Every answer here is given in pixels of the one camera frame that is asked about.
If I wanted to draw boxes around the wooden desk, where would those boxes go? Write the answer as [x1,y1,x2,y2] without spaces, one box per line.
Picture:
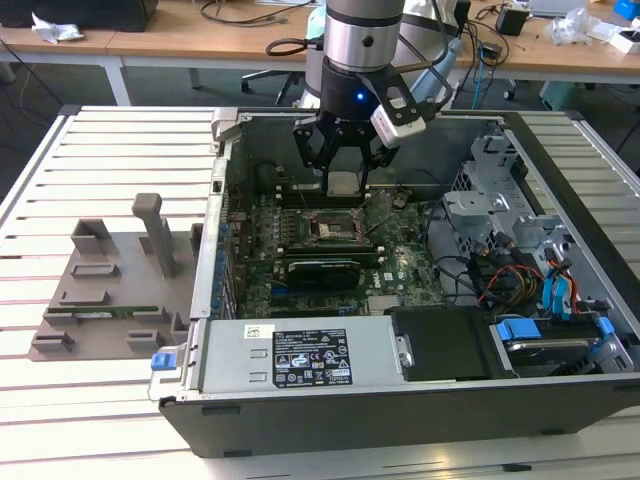
[452,0,640,87]
[0,0,326,107]

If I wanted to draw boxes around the black office chair base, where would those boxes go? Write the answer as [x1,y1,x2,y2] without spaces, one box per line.
[241,68,307,107]

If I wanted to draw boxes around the black graphics card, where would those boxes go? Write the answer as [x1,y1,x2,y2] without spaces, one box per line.
[284,256,363,293]

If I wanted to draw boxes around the black wire bundle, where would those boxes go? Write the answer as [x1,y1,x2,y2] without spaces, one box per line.
[467,244,504,307]

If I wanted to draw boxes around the crumpled white paper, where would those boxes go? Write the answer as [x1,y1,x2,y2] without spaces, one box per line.
[30,10,85,44]

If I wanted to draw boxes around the black equipment case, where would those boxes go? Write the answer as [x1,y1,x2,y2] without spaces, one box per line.
[0,0,160,32]

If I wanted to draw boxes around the small black box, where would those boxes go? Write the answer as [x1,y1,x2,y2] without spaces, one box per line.
[494,7,530,37]

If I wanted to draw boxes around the silver chipset heatsink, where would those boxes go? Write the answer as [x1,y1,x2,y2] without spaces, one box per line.
[367,294,402,317]

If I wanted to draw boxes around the CPU socket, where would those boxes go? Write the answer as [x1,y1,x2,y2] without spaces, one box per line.
[303,206,367,246]

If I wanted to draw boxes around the grey flat device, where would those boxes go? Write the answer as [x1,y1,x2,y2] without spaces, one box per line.
[528,0,587,17]

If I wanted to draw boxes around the white open box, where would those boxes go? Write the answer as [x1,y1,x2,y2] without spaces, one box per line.
[605,27,640,55]

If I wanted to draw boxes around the green motherboard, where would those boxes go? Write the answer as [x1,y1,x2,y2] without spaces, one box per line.
[224,187,447,319]

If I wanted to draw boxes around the blue data cable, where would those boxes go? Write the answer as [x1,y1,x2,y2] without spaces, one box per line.
[557,275,577,321]
[542,273,560,319]

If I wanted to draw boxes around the silver drive cage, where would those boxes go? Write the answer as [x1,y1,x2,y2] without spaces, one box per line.
[441,130,576,261]

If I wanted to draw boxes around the silver power supply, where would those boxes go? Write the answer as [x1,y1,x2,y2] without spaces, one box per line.
[199,317,416,397]

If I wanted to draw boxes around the blue disk carrier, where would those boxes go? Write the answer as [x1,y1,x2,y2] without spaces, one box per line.
[492,315,619,362]

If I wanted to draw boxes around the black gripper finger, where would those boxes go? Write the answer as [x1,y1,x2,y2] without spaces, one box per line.
[293,115,335,198]
[349,129,400,198]

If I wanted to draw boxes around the green RAM stick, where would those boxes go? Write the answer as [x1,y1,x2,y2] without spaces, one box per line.
[43,304,157,321]
[281,248,385,267]

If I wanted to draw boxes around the black PC case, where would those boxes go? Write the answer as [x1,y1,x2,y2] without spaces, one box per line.
[148,107,640,459]

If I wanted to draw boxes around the yellow wire bundle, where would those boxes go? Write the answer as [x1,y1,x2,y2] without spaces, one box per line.
[519,271,541,302]

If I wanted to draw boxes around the teal box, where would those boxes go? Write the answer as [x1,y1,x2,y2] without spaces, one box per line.
[539,79,597,112]

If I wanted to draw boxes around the blue hanging cable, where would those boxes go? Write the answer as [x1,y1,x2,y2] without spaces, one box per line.
[474,47,491,109]

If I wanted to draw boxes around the grey case release latch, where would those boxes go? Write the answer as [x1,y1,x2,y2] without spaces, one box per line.
[209,108,240,144]

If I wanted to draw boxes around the clear plastic bags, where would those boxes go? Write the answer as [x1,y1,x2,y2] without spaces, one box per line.
[542,7,611,47]

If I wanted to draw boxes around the grey parts rack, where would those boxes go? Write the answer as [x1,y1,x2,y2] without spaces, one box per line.
[27,192,206,362]

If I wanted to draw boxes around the blue plastic latch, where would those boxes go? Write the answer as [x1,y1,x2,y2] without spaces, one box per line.
[149,351,180,374]

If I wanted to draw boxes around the hard disk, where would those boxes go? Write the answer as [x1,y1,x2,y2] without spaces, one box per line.
[503,337,592,377]

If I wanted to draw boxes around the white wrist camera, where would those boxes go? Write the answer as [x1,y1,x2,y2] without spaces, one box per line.
[370,85,428,150]

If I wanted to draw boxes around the silver CPU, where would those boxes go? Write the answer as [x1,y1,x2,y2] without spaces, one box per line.
[327,171,362,198]

